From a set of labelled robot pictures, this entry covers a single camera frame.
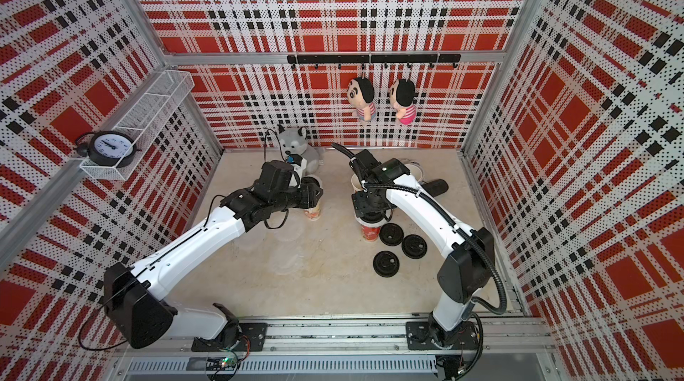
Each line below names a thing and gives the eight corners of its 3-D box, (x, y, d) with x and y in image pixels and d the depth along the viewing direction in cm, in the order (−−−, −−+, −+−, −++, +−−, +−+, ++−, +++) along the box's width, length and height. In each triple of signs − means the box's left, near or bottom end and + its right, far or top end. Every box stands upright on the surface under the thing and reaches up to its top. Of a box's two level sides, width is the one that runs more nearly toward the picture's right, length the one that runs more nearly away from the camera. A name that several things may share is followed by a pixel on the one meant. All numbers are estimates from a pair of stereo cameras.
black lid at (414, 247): (402, 258, 91) (403, 256, 89) (400, 237, 96) (400, 234, 94) (427, 258, 91) (429, 256, 89) (424, 237, 96) (425, 234, 94)
